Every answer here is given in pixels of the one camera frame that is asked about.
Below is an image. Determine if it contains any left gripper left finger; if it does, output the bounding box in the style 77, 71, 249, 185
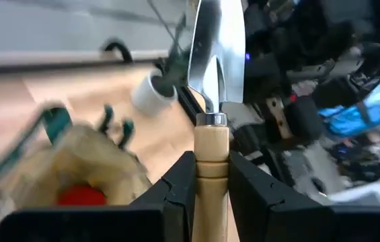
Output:
130, 150, 197, 242

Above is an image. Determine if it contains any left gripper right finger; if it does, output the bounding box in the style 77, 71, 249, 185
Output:
228, 150, 333, 242

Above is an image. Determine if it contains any green pruner with black strap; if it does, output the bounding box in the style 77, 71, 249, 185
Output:
98, 104, 135, 151

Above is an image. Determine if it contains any red gardening glove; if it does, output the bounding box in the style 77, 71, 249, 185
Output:
56, 184, 108, 206

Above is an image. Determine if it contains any beige green-trimmed gardening bag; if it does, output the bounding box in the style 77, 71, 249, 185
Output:
0, 104, 153, 242

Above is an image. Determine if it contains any white plant pot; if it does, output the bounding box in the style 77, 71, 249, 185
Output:
130, 71, 179, 118

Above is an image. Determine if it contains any green leafy plant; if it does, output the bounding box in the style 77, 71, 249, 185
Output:
155, 13, 194, 99

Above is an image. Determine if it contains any short black cable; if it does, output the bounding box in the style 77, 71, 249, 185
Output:
101, 38, 134, 65

